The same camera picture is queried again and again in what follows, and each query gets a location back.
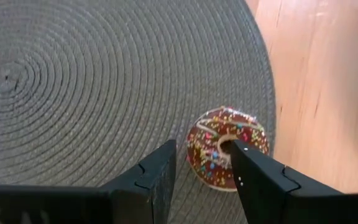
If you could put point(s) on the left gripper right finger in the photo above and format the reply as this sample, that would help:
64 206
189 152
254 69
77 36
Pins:
266 193

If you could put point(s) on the large dark round plate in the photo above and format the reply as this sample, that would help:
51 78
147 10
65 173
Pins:
73 93

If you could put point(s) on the small chocolate sprinkled donut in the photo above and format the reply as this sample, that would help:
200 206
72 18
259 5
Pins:
210 137

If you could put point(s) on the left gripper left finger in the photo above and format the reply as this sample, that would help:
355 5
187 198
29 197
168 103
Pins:
148 193

